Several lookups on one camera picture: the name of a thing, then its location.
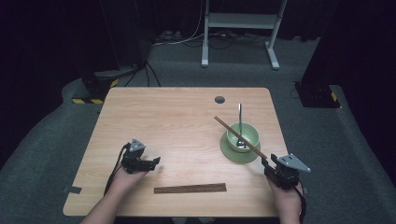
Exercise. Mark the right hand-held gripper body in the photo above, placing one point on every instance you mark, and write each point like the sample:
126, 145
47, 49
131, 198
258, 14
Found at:
286, 172

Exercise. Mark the black striped-tape stand base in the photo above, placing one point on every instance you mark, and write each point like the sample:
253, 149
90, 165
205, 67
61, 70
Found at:
96, 87
316, 95

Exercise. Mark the metal spoon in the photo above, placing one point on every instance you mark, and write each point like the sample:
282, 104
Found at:
240, 116

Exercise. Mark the single brown wooden chopstick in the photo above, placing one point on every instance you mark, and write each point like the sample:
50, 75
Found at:
246, 144
232, 131

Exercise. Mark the green ceramic saucer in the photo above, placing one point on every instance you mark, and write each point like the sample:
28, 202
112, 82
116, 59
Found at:
236, 157

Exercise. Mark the dark round table grommet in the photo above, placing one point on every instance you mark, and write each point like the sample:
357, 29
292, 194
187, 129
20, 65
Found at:
219, 100

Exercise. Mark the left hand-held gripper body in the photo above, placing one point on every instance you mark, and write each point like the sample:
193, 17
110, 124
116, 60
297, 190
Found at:
134, 155

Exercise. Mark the person's left hand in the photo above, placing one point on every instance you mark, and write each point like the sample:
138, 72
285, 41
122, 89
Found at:
127, 180

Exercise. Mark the row of brown chopsticks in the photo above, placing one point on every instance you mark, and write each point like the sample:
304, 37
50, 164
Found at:
190, 188

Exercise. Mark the white metal stand frame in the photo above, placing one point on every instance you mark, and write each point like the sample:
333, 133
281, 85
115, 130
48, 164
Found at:
243, 21

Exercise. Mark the person's right hand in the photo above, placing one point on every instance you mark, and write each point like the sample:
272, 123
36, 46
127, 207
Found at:
285, 200

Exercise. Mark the grey tape strip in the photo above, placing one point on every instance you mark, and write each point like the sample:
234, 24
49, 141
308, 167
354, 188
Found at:
305, 190
72, 189

